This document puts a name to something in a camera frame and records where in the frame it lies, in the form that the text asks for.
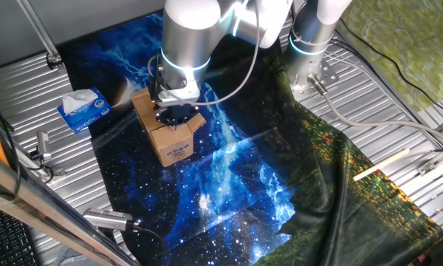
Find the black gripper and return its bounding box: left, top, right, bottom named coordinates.
left=155, top=102, right=201, bottom=129

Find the brown cardboard box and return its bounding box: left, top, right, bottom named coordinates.
left=130, top=87, right=207, bottom=168

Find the blue galaxy print cloth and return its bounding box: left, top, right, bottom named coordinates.
left=57, top=10, right=296, bottom=266

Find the blue tissue pack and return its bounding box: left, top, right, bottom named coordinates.
left=56, top=86, right=114, bottom=134

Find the slanted metal pole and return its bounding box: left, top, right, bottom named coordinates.
left=16, top=0, right=66, bottom=71

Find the dark forest print cloth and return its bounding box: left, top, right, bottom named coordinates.
left=206, top=0, right=443, bottom=266

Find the white stick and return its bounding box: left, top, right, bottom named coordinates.
left=352, top=147, right=411, bottom=183

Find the black keyboard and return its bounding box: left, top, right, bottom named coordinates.
left=0, top=202, right=41, bottom=266

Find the green yellow mat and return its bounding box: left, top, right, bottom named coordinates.
left=334, top=0, right=443, bottom=114

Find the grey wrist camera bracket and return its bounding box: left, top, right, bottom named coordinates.
left=157, top=79, right=201, bottom=108

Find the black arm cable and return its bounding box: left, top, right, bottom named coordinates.
left=149, top=53, right=165, bottom=103

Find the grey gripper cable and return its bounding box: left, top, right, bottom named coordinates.
left=146, top=0, right=261, bottom=107

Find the black camera cable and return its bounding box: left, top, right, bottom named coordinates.
left=132, top=222, right=171, bottom=262

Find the long silver camera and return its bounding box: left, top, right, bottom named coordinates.
left=82, top=207, right=141, bottom=233

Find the metal camera mount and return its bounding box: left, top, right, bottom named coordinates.
left=13, top=146, right=66, bottom=177

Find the aluminium frame beam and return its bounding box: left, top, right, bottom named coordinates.
left=0, top=147, right=140, bottom=266

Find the thick grey cable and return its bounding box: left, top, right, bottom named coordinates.
left=306, top=73, right=443, bottom=147

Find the metal bracket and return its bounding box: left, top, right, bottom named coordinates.
left=416, top=142, right=443, bottom=177

